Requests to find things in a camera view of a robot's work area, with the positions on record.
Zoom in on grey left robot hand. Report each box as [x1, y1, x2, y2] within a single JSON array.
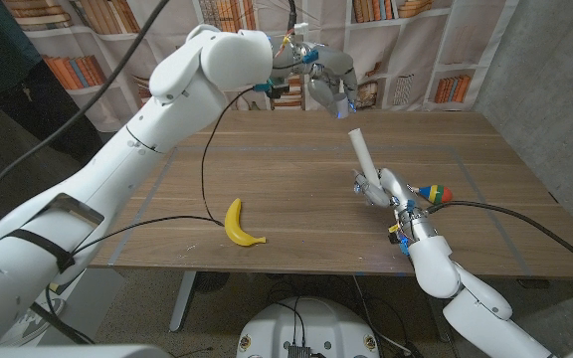
[[286, 42, 360, 120]]

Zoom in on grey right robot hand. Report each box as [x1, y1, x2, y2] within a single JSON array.
[[351, 167, 417, 213]]

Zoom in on white plastic pipe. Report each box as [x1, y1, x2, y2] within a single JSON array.
[[348, 127, 382, 189]]

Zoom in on colourful striped wooden maraca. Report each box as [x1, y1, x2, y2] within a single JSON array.
[[412, 184, 454, 206]]

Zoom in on yellow toy banana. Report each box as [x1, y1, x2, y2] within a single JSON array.
[[224, 198, 268, 248]]

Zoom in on grey tape outline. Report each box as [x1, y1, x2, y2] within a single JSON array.
[[106, 144, 534, 277]]

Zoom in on printed bookshelf backdrop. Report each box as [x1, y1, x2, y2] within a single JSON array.
[[2, 0, 521, 133]]

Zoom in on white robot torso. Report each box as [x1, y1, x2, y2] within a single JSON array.
[[236, 296, 381, 358]]

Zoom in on white table leg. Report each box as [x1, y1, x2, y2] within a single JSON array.
[[169, 270, 198, 333]]

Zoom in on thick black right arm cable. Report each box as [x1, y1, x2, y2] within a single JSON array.
[[426, 198, 573, 279]]

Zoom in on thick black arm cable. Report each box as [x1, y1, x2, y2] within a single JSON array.
[[426, 198, 573, 279], [0, 0, 172, 246]]

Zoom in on thin black left wrist cable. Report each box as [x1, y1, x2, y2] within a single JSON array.
[[71, 85, 269, 258]]

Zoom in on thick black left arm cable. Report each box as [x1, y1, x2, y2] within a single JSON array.
[[0, 0, 172, 246]]

